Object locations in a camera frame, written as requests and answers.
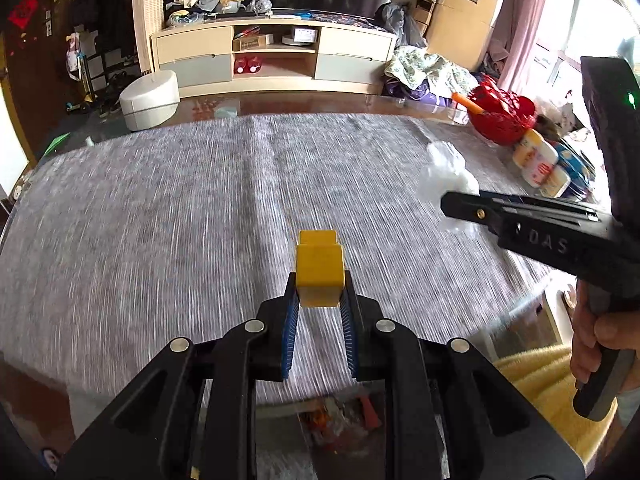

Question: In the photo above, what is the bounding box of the white plastic bag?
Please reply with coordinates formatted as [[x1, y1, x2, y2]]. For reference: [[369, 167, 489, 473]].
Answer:
[[416, 141, 480, 236]]

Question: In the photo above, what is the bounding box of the yellow plastic block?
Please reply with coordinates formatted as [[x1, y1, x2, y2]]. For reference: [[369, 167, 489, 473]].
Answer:
[[295, 230, 345, 308]]

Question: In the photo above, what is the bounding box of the dark grey trash bin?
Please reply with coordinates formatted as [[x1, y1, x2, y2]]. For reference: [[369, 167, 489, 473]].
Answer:
[[256, 393, 385, 479]]

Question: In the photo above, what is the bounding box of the person's right hand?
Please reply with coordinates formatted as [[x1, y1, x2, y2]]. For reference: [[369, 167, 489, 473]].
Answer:
[[569, 278, 640, 391]]

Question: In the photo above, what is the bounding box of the yellow fluffy cushion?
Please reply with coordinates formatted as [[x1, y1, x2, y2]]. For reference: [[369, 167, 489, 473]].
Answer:
[[494, 344, 617, 465]]

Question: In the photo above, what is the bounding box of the red plastic basket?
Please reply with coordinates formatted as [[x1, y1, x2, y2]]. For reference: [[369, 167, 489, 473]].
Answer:
[[469, 75, 537, 146]]

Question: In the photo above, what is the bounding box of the grey woven table mat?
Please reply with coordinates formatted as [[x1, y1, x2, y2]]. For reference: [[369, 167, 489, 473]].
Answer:
[[1, 114, 549, 396]]

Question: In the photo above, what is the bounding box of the orange stick in basket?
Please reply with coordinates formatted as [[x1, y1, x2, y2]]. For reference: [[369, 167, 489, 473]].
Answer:
[[451, 92, 484, 115]]

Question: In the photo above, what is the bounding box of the floral cloth pile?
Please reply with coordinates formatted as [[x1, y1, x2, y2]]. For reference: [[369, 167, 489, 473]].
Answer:
[[384, 46, 478, 98]]

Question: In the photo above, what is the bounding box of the cardboard box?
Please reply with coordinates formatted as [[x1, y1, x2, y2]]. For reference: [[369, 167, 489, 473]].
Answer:
[[426, 0, 503, 72]]

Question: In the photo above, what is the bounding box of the glass coffee table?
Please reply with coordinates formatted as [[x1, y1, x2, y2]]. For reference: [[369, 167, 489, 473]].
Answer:
[[36, 91, 469, 160]]

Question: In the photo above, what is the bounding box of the white round stool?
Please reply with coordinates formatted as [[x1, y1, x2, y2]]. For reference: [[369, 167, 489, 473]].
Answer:
[[119, 70, 180, 132]]

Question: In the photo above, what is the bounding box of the beige TV cabinet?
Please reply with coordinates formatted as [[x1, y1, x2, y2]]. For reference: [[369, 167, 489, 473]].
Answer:
[[150, 14, 396, 98]]

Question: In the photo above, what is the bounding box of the brown wooden door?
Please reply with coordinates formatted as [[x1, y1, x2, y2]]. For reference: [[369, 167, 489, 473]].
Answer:
[[1, 0, 82, 164]]

